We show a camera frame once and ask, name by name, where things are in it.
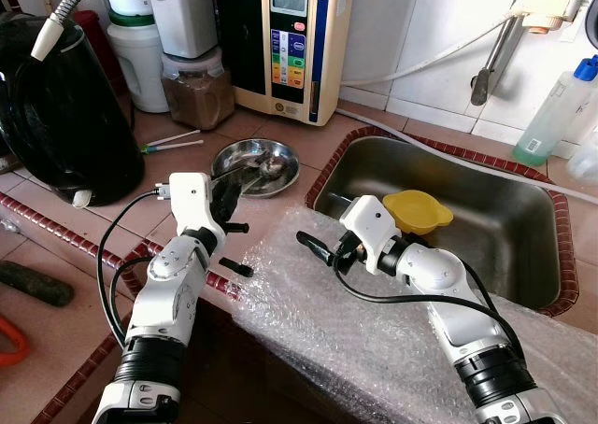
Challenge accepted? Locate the shallow steel dish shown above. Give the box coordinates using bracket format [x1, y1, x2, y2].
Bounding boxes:
[211, 138, 301, 199]

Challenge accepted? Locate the steel spoon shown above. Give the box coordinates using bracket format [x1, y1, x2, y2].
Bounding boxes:
[232, 153, 292, 190]

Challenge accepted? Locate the yellow plastic bowl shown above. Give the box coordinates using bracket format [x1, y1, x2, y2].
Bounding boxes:
[381, 190, 456, 236]

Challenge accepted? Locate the black clip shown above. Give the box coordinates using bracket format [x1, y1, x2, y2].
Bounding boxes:
[217, 258, 255, 278]

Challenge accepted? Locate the white straw green tip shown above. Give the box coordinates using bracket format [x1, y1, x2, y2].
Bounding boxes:
[148, 130, 202, 147]
[140, 139, 206, 156]

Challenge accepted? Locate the clear jar brown powder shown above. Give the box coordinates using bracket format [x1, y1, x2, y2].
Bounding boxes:
[161, 50, 237, 132]

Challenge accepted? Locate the clear bubble wrap sheet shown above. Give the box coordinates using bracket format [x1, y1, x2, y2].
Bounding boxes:
[227, 205, 598, 424]

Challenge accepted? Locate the white jar green lid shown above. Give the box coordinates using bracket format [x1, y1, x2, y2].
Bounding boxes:
[106, 11, 171, 115]

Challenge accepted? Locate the cream water ionizer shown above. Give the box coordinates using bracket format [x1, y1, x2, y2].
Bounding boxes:
[213, 0, 357, 127]

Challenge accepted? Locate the large steel sink basin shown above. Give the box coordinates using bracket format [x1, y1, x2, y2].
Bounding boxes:
[322, 136, 563, 310]

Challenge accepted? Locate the black electric kettle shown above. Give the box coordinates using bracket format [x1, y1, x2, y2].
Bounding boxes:
[0, 13, 147, 207]

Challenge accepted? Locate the white plastic container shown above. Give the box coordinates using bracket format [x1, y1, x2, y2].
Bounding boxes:
[148, 0, 220, 61]

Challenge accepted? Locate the dark red canister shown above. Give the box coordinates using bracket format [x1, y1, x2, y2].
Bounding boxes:
[73, 10, 127, 95]

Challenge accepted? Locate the clear plastic cup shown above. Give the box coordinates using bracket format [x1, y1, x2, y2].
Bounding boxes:
[565, 130, 598, 185]

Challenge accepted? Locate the dark green cucumber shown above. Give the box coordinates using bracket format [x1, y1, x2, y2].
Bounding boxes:
[0, 261, 75, 307]

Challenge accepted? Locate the clear bottle green dish soap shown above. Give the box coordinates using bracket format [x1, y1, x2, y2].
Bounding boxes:
[511, 55, 598, 169]

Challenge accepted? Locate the dark round-cornered panel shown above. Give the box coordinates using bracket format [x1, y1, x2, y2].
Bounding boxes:
[585, 0, 598, 49]

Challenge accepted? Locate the cream tap filter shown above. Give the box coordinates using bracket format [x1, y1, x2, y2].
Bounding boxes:
[509, 0, 578, 35]

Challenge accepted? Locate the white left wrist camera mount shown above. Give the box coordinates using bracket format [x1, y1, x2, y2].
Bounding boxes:
[168, 172, 228, 249]

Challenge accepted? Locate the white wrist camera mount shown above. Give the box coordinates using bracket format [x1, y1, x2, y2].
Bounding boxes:
[337, 195, 412, 276]
[168, 172, 228, 249]

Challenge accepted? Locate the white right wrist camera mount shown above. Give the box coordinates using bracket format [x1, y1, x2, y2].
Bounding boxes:
[337, 195, 412, 276]

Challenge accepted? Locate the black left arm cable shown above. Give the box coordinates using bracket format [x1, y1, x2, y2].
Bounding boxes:
[96, 189, 174, 350]

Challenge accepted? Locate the white filter hose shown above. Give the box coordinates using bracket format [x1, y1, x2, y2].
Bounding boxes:
[341, 13, 517, 89]

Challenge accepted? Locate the orange hose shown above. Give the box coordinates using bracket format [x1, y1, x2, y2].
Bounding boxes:
[0, 315, 30, 369]

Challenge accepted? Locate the steel wall tap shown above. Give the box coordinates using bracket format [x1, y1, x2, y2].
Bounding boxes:
[470, 0, 540, 106]

